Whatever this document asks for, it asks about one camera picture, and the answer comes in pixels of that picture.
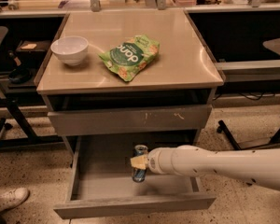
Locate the blue silver redbull can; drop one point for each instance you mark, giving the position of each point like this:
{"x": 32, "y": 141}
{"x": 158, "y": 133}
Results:
{"x": 139, "y": 174}

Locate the white sneaker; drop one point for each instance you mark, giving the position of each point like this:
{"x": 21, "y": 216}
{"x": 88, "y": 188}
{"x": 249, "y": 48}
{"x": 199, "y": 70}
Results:
{"x": 13, "y": 198}

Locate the green snack chip bag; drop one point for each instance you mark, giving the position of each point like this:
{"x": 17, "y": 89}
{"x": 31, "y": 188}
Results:
{"x": 131, "y": 57}

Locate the grey top drawer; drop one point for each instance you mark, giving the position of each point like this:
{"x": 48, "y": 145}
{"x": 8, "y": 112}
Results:
{"x": 130, "y": 120}

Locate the grey drawer cabinet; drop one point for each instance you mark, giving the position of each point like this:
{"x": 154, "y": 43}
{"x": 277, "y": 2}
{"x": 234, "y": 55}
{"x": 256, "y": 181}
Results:
{"x": 145, "y": 71}

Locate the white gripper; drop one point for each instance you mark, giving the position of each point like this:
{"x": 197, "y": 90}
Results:
{"x": 154, "y": 161}

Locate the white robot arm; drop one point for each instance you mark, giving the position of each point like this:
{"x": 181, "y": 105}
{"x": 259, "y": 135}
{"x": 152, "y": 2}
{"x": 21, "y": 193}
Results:
{"x": 259, "y": 167}

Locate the open middle drawer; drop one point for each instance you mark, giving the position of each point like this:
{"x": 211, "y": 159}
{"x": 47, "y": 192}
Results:
{"x": 101, "y": 184}

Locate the white ceramic bowl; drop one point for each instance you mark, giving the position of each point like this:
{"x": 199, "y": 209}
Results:
{"x": 70, "y": 50}

